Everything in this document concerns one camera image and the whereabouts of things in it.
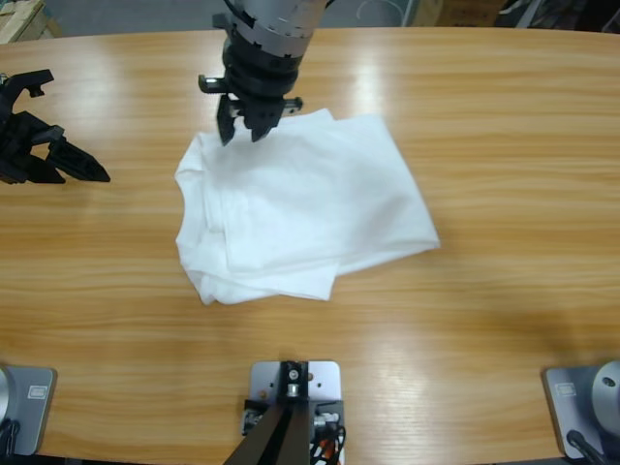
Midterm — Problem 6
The black base cable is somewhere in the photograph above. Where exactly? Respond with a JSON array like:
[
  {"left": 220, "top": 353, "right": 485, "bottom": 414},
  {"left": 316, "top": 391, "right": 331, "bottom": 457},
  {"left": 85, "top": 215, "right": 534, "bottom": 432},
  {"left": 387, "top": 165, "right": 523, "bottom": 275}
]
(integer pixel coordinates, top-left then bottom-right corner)
[
  {"left": 0, "top": 418, "right": 21, "bottom": 456},
  {"left": 566, "top": 428, "right": 609, "bottom": 465}
]

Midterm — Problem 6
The orange and black cable bundle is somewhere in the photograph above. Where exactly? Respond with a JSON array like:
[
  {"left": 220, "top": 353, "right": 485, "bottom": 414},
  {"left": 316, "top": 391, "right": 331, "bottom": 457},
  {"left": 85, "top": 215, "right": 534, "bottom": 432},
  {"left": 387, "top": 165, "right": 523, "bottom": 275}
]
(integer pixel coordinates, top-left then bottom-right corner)
[{"left": 309, "top": 425, "right": 348, "bottom": 465}]

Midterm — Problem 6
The grey metal frame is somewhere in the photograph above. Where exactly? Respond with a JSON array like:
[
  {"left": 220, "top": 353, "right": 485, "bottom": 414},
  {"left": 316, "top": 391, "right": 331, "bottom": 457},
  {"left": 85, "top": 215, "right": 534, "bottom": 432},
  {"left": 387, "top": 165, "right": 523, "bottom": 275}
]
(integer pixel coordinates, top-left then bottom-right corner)
[{"left": 503, "top": 0, "right": 620, "bottom": 34}]

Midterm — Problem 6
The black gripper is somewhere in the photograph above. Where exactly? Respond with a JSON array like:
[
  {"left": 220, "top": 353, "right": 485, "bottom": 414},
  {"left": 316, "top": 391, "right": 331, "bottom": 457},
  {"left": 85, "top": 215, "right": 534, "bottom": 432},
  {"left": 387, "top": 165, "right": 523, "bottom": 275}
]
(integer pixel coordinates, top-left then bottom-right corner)
[
  {"left": 0, "top": 109, "right": 112, "bottom": 186},
  {"left": 197, "top": 27, "right": 305, "bottom": 148}
]

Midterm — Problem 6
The black clamp with silver fittings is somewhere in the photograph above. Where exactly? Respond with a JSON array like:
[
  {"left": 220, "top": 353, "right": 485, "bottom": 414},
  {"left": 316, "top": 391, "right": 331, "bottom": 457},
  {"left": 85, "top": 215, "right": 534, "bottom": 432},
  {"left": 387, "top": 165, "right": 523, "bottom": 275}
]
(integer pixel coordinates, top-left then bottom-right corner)
[{"left": 243, "top": 397, "right": 346, "bottom": 437}]

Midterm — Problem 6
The white T-shirt with black print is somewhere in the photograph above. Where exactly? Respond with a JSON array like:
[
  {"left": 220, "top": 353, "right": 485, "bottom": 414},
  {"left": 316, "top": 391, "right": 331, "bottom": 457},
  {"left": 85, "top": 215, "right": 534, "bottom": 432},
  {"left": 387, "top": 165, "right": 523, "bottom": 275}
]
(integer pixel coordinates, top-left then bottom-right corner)
[{"left": 173, "top": 107, "right": 441, "bottom": 306}]

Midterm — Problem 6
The white mounting block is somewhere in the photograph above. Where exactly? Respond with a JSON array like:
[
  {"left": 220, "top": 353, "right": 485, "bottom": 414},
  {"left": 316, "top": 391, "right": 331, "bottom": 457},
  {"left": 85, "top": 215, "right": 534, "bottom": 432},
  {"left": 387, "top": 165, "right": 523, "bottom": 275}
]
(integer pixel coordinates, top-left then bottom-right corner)
[{"left": 249, "top": 359, "right": 343, "bottom": 465}]

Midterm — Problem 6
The brown cardboard box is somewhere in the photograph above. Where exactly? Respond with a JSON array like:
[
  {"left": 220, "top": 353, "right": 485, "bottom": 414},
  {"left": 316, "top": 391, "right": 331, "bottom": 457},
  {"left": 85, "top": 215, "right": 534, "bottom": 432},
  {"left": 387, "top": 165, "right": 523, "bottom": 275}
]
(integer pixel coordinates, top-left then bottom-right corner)
[{"left": 416, "top": 0, "right": 500, "bottom": 28}]

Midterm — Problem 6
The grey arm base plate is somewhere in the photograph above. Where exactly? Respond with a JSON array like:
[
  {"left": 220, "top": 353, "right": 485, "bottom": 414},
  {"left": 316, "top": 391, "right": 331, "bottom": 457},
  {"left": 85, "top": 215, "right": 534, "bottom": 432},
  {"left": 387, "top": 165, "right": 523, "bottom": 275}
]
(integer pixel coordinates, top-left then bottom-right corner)
[
  {"left": 541, "top": 358, "right": 620, "bottom": 460},
  {"left": 0, "top": 365, "right": 58, "bottom": 456}
]

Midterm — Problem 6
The dark camera post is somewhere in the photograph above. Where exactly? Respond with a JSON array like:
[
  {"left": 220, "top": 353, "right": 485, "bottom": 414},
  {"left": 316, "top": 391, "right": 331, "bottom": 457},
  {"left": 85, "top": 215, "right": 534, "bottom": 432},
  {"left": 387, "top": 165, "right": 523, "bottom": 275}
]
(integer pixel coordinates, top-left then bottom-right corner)
[{"left": 227, "top": 360, "right": 312, "bottom": 465}]

